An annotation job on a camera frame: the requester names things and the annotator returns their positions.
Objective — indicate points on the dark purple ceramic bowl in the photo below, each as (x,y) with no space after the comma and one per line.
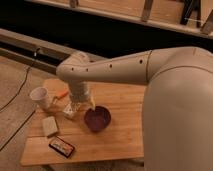
(97,119)

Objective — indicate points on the beige sponge block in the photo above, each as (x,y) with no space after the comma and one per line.
(49,126)

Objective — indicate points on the black rectangular box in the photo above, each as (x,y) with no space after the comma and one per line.
(62,147)

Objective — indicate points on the wooden table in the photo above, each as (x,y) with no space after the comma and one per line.
(122,139)

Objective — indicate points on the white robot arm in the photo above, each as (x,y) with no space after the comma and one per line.
(177,114)

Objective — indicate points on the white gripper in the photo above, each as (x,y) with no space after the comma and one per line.
(79,92)

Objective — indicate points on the white plastic bottle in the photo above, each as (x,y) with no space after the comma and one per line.
(71,110)

